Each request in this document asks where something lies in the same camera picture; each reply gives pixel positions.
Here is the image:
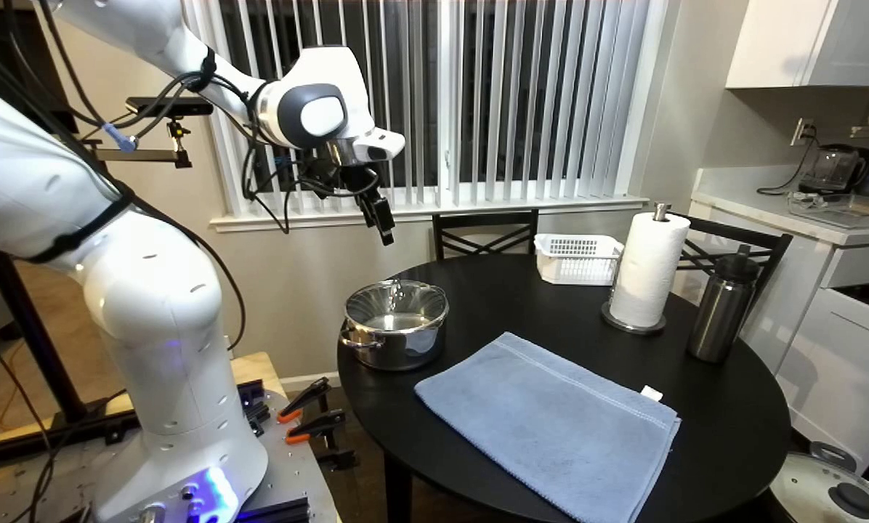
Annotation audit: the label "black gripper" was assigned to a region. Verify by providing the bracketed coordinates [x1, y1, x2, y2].
[330, 138, 397, 249]

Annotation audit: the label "glass pot lid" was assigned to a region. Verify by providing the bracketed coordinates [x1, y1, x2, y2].
[344, 276, 453, 337]

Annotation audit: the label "silver steel pot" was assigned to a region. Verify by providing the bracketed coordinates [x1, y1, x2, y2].
[336, 276, 453, 374]

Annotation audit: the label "blue towel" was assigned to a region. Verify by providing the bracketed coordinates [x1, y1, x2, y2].
[413, 327, 682, 523]

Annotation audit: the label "white paper towel roll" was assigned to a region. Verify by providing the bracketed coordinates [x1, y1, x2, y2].
[607, 212, 695, 332]

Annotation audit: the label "white vertical window blinds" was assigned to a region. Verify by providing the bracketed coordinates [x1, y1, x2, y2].
[182, 0, 669, 221]

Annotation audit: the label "white plastic basket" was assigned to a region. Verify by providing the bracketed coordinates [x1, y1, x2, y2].
[531, 228, 624, 289]

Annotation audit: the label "steel water bottle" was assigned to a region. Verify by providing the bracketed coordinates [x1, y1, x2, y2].
[688, 241, 762, 365]

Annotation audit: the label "black tripod stand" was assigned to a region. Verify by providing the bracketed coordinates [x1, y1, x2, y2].
[0, 244, 95, 430]

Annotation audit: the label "black countertop appliance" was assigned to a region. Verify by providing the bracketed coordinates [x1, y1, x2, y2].
[797, 143, 869, 202]

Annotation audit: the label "white upper kitchen cabinet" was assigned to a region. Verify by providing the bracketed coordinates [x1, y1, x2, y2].
[724, 0, 869, 92]

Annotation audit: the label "white kitchen counter cabinet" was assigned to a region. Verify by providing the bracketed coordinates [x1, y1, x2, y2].
[688, 162, 869, 472]

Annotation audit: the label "white round lidded bin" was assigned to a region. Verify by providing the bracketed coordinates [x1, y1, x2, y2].
[765, 439, 869, 523]

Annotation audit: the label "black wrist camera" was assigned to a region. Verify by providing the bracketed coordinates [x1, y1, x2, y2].
[294, 143, 346, 202]

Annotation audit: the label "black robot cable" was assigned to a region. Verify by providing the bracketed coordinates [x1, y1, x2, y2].
[239, 131, 297, 237]

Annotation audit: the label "orange handled black clamp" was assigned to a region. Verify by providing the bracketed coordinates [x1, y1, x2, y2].
[277, 374, 335, 427]
[284, 407, 348, 458]

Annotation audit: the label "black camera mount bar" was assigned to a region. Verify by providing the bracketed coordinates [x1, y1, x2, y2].
[81, 92, 214, 170]

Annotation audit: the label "white wall outlet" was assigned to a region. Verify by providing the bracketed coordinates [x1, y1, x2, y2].
[787, 116, 819, 150]

